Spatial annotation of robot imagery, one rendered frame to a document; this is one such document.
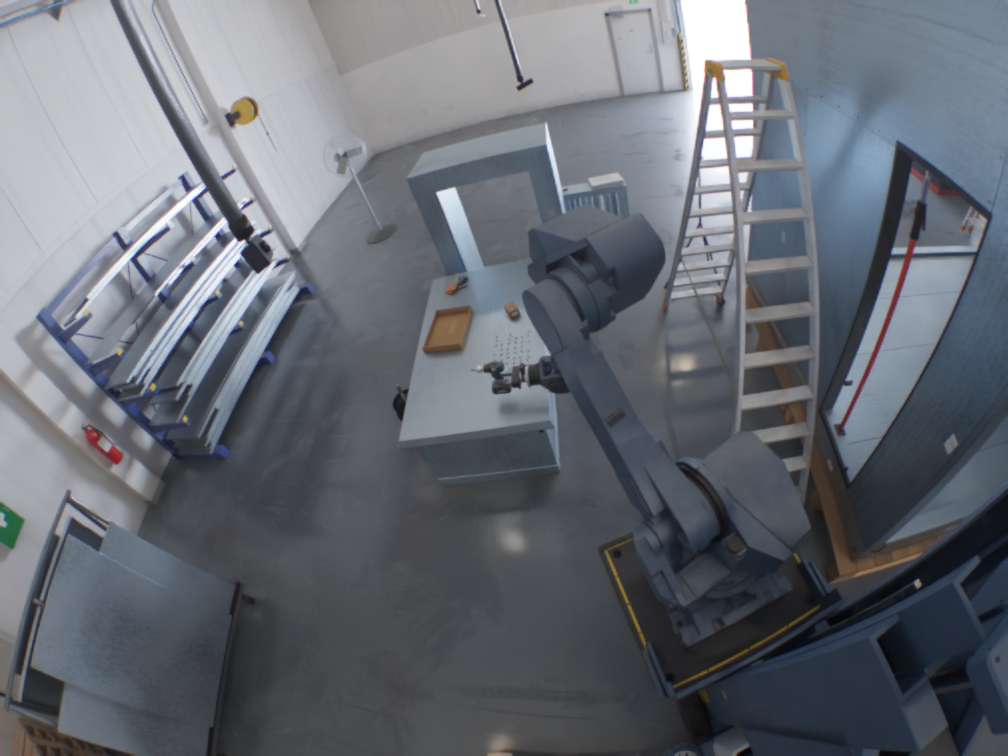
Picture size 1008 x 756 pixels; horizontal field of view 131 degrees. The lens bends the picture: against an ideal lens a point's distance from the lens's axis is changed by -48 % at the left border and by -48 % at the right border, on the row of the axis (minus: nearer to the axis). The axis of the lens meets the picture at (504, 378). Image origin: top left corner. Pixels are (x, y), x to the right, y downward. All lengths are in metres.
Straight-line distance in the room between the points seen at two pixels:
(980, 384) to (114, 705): 4.53
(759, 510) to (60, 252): 6.22
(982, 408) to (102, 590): 4.35
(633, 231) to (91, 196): 5.85
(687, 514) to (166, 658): 3.20
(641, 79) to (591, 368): 10.49
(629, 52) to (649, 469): 10.60
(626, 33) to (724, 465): 10.50
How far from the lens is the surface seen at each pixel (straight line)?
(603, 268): 1.41
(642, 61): 11.51
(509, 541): 2.96
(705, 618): 1.98
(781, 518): 1.70
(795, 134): 2.19
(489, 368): 2.49
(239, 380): 5.50
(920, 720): 0.76
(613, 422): 1.44
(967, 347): 1.87
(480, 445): 2.81
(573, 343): 1.39
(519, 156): 3.62
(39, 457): 5.38
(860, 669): 0.78
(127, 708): 3.47
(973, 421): 1.89
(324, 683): 3.33
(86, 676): 3.30
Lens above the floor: 2.67
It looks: 46 degrees down
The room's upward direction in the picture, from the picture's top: 22 degrees counter-clockwise
